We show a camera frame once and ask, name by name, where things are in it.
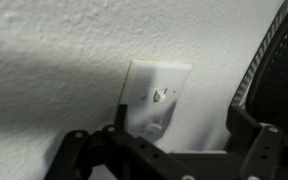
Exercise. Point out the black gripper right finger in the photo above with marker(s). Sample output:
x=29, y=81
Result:
x=270, y=153

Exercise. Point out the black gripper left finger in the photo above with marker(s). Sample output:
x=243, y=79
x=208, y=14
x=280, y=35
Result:
x=130, y=156

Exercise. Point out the white switch toggle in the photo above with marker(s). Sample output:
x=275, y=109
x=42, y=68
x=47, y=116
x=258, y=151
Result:
x=152, y=128
x=159, y=95

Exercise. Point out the white double switch plate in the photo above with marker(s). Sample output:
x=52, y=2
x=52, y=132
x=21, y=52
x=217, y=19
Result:
x=157, y=75

